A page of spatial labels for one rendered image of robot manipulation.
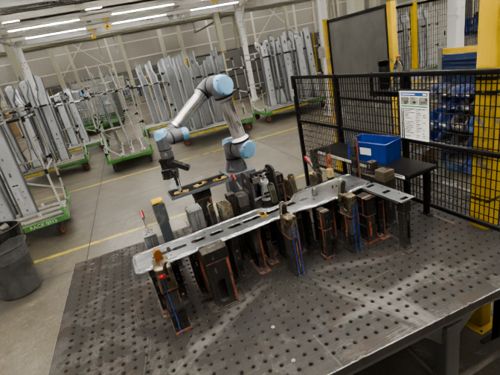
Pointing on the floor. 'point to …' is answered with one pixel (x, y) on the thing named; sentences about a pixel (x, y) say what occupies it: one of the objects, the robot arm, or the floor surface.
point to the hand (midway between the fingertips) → (181, 189)
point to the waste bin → (15, 263)
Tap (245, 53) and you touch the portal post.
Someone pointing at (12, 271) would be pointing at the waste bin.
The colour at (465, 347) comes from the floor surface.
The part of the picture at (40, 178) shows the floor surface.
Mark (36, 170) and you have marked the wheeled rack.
